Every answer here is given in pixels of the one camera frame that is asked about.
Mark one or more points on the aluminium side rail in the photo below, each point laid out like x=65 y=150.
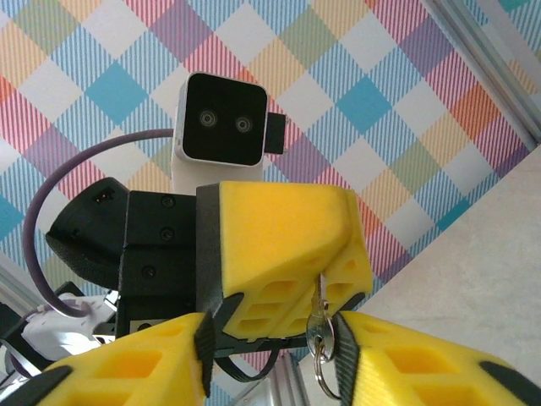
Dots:
x=279 y=385

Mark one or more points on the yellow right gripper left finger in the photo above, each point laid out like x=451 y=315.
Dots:
x=127 y=368

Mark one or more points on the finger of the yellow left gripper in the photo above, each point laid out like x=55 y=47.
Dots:
x=279 y=228
x=279 y=304

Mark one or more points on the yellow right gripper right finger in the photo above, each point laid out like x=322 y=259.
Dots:
x=422 y=372

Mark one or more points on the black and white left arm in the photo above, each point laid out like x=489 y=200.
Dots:
x=55 y=338

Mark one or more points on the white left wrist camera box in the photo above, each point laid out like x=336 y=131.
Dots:
x=220 y=118

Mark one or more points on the aluminium frame post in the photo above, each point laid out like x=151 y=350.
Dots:
x=490 y=55
x=17 y=283

